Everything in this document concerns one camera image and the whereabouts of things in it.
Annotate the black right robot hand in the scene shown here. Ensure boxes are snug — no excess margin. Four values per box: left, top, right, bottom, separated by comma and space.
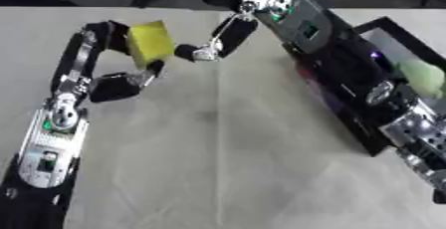
130, 0, 276, 64

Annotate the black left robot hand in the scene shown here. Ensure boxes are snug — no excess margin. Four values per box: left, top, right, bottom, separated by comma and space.
49, 20, 167, 105

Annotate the yellow block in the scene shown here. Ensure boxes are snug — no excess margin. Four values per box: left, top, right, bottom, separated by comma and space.
125, 20, 176, 70

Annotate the black box with white inside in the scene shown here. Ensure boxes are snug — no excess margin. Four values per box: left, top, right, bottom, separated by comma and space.
287, 16, 446, 158

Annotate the pale green soft toy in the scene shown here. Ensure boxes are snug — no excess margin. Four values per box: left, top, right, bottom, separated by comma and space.
393, 59, 446, 100

